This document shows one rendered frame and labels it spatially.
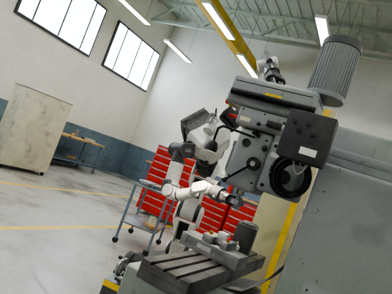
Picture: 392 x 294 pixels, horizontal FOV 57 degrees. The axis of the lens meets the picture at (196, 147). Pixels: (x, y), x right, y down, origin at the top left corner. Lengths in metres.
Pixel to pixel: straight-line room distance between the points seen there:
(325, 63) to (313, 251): 0.91
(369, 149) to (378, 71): 9.95
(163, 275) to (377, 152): 1.08
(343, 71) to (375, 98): 9.50
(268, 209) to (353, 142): 2.02
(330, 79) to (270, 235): 2.12
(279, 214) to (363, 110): 7.97
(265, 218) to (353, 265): 2.13
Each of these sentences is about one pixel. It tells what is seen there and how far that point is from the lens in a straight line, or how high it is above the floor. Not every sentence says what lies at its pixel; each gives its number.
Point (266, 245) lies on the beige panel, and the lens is 3.71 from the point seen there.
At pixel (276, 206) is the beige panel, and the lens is 3.69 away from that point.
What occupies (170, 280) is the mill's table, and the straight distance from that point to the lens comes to 1.51.
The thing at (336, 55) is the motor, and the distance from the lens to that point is 1.97.
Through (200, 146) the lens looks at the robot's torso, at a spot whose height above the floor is 1.47.
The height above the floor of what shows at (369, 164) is 1.62.
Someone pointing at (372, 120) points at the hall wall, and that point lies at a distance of 11.26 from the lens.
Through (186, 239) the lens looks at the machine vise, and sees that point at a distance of 2.01.
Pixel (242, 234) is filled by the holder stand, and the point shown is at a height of 1.05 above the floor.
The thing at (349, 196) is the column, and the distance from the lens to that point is 1.66.
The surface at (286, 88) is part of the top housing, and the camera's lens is 1.90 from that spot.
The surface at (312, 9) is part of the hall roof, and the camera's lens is 10.57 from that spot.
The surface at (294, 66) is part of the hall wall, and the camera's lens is 12.00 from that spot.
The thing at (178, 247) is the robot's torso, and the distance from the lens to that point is 2.78.
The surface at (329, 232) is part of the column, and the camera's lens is 1.66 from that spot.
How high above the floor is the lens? 1.36
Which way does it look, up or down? 2 degrees up
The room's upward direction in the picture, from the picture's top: 20 degrees clockwise
